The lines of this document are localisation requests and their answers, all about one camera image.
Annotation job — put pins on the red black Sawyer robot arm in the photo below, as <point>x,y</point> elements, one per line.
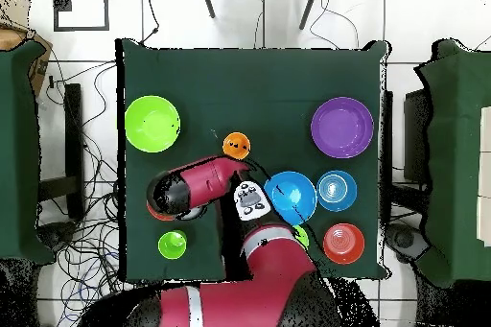
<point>268,265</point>

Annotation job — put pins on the orange-yellow stepped cup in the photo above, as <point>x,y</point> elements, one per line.
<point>236,139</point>

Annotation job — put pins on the grey stand base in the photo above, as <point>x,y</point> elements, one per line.
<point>404,238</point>
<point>55,233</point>

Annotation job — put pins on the brown cardboard box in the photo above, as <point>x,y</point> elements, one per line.
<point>38,62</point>

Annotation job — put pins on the small light green bowl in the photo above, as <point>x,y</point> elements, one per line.
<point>302,235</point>

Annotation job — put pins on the dark green tablecloth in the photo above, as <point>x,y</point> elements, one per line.
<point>249,85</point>

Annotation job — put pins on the large blue bowl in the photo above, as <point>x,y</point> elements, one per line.
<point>299,189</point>

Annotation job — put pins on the black box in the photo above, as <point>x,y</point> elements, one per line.
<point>416,131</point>

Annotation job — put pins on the large green bowl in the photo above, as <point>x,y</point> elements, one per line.
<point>152,123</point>

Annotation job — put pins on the black tripod leg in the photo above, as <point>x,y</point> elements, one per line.
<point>310,6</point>
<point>207,1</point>

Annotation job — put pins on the black floor stand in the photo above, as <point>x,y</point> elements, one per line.
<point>74,131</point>

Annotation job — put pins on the green cloth side table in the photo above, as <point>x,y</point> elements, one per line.
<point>456,169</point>
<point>17,150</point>

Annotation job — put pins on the purple bowl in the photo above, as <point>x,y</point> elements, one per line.
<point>342,127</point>

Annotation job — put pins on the orange bowl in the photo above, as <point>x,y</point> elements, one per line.
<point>157,215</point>
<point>343,243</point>

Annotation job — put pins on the small blue bowl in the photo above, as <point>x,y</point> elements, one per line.
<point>336,190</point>

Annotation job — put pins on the green stepped cup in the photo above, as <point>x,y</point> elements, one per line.
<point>172,244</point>

